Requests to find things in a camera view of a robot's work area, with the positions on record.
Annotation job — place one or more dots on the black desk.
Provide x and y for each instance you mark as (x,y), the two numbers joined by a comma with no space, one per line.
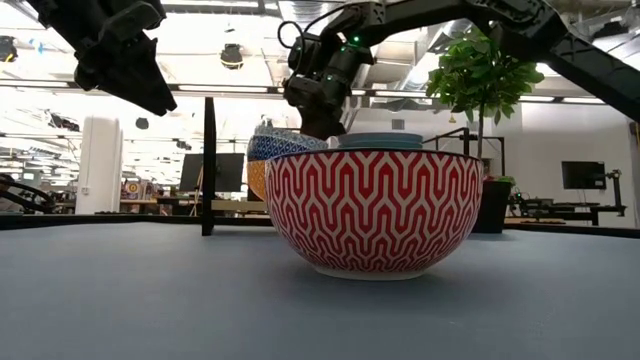
(575,207)

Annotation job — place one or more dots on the red zigzag patterned bowl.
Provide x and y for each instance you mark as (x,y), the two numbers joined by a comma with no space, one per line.
(372,215)

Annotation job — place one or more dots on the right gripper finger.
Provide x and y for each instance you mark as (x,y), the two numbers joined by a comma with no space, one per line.
(322,130)

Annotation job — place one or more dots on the wooden background desk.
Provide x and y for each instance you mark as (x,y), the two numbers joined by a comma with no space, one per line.
(160,202)

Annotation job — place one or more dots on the orange patterned bowl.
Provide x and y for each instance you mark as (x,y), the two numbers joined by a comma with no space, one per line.
(256,180)

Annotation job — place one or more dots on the potted green plant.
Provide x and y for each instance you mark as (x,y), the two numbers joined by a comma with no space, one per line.
(480,70)

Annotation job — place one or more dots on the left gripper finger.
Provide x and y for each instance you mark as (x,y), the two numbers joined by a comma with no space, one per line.
(132,92)
(155,80)

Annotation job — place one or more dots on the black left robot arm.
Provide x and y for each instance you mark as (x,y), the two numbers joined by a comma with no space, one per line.
(65,20)

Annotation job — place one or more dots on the small robot with green light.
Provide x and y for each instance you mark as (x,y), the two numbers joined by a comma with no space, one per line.
(525,204)

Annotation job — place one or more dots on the black wall monitor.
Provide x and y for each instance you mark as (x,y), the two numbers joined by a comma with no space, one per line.
(583,175)

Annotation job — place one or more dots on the small black ceiling dome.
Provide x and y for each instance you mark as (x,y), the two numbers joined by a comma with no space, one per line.
(142,123)

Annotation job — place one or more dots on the blue table mat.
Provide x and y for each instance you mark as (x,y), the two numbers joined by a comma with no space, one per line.
(150,300)

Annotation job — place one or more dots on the black background robot arm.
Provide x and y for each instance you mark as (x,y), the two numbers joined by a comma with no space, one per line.
(30,192)

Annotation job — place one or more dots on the white column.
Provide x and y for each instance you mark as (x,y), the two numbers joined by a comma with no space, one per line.
(99,165)

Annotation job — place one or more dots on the dark blue patterned bowl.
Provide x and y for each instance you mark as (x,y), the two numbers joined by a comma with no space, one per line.
(282,146)

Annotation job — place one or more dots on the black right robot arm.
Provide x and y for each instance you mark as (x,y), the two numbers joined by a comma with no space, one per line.
(575,55)

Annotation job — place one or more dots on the colourful box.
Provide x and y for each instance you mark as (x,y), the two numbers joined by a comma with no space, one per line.
(132,190)

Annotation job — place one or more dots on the plain green large bowl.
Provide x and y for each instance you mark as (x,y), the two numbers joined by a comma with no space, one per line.
(380,145)

